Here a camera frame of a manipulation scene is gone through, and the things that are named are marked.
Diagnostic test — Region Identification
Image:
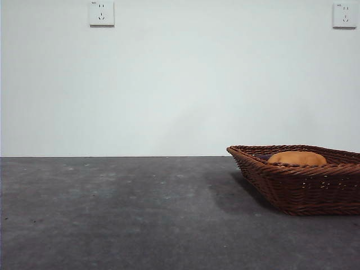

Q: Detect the brown potato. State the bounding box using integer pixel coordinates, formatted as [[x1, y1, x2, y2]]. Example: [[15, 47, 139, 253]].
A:
[[267, 151, 327, 166]]

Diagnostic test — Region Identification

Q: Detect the brown woven wicker basket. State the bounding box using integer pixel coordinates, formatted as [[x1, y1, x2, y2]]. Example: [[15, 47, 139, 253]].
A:
[[226, 145, 360, 217]]

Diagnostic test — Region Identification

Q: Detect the white wall socket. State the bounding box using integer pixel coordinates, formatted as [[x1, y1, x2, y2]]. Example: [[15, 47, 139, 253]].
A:
[[89, 0, 115, 28], [332, 2, 357, 29]]

